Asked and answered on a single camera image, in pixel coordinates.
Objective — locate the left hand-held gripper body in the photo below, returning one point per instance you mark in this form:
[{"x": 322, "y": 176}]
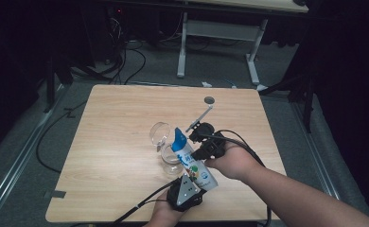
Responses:
[{"x": 185, "y": 190}]

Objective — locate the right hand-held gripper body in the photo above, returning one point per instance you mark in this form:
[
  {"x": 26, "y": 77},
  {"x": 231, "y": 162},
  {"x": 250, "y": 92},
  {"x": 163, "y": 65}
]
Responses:
[{"x": 209, "y": 143}]

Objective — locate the blue-capped white bottle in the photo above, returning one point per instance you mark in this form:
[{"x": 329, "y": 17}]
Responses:
[{"x": 192, "y": 164}]

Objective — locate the clear glass jar with lid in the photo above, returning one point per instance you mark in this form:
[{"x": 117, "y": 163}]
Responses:
[{"x": 170, "y": 157}]

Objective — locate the person's right hand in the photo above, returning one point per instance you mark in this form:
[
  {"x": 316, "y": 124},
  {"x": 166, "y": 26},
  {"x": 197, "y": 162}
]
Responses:
[{"x": 233, "y": 164}]

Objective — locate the black round table grommet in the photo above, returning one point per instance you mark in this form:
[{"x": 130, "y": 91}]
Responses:
[{"x": 209, "y": 100}]

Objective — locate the small white floor object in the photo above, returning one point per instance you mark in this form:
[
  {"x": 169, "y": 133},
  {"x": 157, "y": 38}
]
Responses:
[{"x": 206, "y": 84}]

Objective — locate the black metal stand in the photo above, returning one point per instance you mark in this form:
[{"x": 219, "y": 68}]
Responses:
[
  {"x": 307, "y": 104},
  {"x": 50, "y": 85}
]

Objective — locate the grey tape strip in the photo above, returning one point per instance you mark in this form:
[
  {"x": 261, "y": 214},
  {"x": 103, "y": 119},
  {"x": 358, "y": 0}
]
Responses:
[{"x": 56, "y": 194}]

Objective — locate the metal floor rail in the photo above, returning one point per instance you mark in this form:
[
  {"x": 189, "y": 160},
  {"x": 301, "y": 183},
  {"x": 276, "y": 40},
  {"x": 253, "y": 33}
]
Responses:
[
  {"x": 18, "y": 160},
  {"x": 315, "y": 151}
]

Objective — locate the white desk frame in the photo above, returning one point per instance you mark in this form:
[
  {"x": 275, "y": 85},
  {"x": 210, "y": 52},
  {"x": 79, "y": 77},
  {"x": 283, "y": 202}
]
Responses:
[{"x": 219, "y": 31}]

